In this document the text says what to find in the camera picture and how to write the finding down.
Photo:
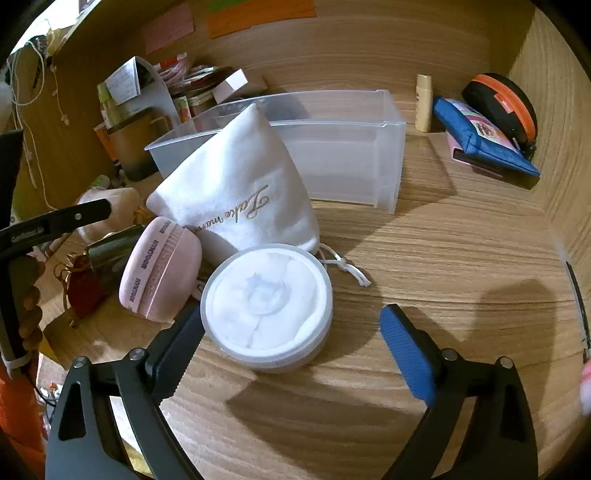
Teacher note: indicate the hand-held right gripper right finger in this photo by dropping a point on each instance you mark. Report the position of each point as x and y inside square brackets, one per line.
[406, 350]

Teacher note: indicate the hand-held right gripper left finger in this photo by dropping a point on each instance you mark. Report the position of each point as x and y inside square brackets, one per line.
[178, 350]

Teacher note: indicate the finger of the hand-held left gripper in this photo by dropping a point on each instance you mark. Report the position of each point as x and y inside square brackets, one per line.
[78, 216]
[10, 180]

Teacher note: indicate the dark green small tin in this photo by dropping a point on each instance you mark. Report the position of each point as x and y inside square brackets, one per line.
[111, 258]

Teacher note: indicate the red small pouch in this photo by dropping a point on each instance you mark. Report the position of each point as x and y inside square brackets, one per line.
[85, 290]

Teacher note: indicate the pink round zip pouch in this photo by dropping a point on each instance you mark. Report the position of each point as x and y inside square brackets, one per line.
[157, 267]

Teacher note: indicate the white plastic cup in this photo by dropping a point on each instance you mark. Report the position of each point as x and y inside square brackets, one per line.
[268, 300]

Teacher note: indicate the clear plastic storage box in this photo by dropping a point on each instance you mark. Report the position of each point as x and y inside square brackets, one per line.
[346, 152]

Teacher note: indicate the person's left forearm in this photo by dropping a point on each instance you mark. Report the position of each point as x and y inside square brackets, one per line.
[18, 415]

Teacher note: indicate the wooden desktop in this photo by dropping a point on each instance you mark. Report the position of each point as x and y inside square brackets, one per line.
[438, 240]

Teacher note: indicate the person's left hand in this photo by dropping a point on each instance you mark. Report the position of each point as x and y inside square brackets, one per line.
[31, 304]

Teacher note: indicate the orange book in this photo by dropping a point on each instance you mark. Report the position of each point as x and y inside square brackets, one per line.
[104, 143]

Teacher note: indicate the brown mug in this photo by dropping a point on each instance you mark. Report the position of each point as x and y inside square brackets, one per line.
[134, 152]

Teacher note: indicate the green book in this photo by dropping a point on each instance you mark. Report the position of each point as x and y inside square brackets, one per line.
[105, 104]

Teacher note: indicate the white handwritten notepad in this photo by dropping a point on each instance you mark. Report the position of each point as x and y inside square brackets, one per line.
[122, 83]

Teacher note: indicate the fruit print juice carton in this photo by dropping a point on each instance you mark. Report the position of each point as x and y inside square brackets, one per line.
[183, 108]

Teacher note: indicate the pink packaging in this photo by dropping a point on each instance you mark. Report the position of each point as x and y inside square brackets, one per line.
[173, 69]

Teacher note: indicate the pink flat case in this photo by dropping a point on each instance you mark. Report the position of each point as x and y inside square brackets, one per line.
[455, 153]

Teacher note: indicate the small white box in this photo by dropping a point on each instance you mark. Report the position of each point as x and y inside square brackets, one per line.
[235, 85]

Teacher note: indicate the pink sticky note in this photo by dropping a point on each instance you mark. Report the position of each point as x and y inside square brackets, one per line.
[168, 27]

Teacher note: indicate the blue pencil case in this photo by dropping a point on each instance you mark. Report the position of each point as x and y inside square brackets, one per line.
[475, 138]

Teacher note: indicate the beige small tube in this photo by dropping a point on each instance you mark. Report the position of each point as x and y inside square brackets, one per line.
[424, 101]

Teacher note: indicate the green sticky note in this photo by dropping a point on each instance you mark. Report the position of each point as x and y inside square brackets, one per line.
[228, 4]

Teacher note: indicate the black and orange round case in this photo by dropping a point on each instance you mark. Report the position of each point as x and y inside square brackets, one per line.
[489, 101]

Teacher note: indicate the orange sticky note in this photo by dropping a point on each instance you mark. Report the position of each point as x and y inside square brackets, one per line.
[258, 21]

